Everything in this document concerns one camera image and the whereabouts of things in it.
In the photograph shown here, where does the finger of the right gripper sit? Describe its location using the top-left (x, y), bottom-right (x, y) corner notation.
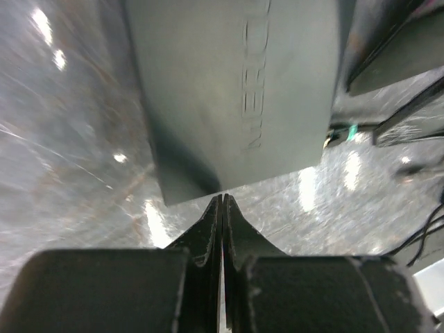
top-left (347, 1), bottom-right (443, 96)
top-left (373, 78), bottom-right (443, 147)

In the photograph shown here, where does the black network switch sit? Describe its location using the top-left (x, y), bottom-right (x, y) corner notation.
top-left (123, 0), bottom-right (355, 205)

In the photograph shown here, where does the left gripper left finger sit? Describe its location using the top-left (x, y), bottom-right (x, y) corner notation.
top-left (1, 196), bottom-right (222, 332)

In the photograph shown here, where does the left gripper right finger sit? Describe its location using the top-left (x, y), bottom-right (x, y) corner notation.
top-left (222, 195), bottom-right (436, 332)

